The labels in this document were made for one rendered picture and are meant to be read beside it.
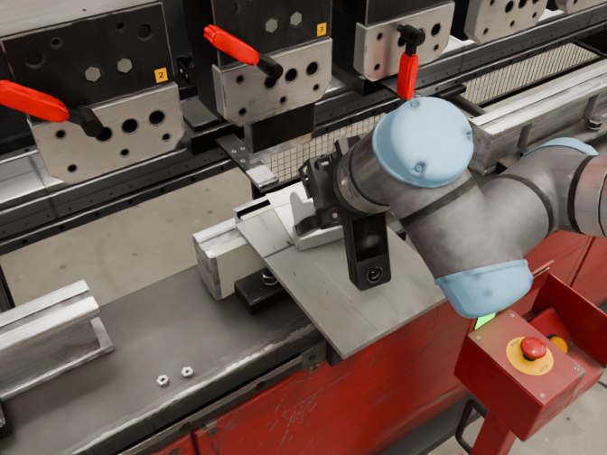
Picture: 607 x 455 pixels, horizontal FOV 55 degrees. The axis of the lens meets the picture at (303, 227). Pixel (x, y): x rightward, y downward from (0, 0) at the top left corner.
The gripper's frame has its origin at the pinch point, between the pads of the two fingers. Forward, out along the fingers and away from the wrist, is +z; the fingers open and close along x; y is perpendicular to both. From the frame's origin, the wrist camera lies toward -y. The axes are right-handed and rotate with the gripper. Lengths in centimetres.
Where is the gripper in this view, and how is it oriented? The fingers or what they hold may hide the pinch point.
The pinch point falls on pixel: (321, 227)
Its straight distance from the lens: 80.0
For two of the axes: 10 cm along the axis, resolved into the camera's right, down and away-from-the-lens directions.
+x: -9.2, 2.7, -2.8
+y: -3.0, -9.5, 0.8
